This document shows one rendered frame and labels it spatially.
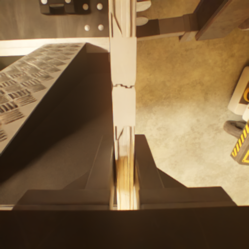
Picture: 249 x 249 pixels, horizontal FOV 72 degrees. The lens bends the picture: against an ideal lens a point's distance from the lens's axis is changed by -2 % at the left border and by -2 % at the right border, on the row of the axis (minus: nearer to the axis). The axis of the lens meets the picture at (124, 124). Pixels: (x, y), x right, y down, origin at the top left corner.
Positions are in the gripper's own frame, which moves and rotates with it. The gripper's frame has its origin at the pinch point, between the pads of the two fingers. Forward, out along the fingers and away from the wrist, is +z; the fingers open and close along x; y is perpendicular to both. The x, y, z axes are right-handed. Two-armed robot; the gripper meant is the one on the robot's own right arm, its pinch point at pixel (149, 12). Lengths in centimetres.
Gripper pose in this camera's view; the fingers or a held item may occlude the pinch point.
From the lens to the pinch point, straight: 27.7
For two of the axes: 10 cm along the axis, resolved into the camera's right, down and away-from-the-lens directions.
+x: 0.4, -0.6, 10.0
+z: -9.9, 1.3, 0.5
